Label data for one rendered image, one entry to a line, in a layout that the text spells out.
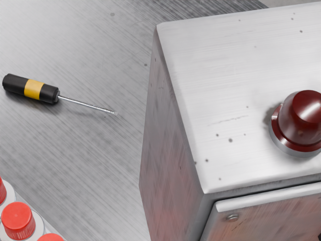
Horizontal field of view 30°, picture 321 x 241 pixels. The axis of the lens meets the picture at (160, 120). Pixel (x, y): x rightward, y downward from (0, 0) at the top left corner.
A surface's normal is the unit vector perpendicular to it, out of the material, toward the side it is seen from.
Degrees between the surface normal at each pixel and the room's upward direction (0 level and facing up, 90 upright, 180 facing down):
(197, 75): 0
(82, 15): 0
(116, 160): 0
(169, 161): 90
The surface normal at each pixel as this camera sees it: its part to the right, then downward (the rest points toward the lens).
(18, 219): 0.05, -0.54
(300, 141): -0.26, 0.82
